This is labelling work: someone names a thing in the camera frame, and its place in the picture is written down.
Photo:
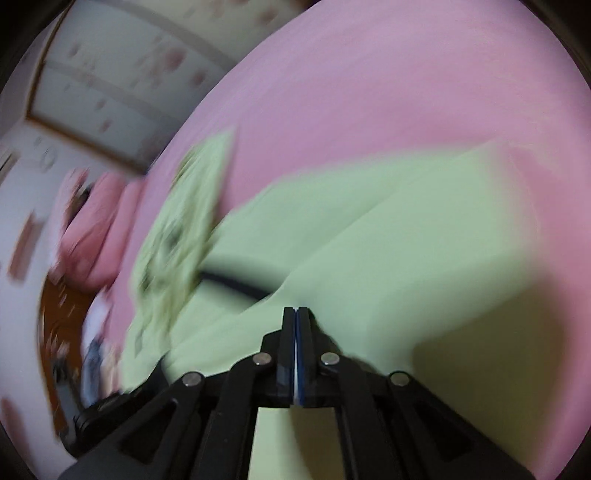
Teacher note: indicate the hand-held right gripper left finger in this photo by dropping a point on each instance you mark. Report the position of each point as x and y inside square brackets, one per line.
[272, 369]

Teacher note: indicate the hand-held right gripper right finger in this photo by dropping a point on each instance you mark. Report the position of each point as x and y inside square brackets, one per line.
[318, 369]

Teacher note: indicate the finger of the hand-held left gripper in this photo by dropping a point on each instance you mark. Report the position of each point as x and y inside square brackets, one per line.
[106, 420]

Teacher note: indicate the green and black hooded jacket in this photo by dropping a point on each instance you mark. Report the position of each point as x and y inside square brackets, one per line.
[369, 230]

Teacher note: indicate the wooden headboard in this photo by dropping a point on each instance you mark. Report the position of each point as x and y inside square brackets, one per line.
[60, 332]

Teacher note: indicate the white folded garment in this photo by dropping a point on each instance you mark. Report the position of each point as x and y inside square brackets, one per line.
[98, 318]

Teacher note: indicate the pink pillows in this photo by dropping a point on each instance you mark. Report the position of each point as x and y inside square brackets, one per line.
[101, 221]

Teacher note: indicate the bed with pink sheet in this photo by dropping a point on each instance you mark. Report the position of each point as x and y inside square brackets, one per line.
[369, 92]

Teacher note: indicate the floral wardrobe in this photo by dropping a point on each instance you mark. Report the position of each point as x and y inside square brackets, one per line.
[115, 92]

